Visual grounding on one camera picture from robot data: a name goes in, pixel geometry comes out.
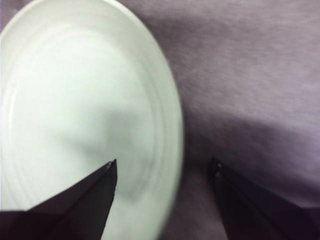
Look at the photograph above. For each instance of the light green plate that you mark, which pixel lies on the light green plate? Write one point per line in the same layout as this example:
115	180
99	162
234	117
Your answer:
75	100

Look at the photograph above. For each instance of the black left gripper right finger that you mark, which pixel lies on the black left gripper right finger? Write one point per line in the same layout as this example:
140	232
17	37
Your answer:
257	210

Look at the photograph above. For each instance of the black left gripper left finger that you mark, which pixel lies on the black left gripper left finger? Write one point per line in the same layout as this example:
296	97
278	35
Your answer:
75	210

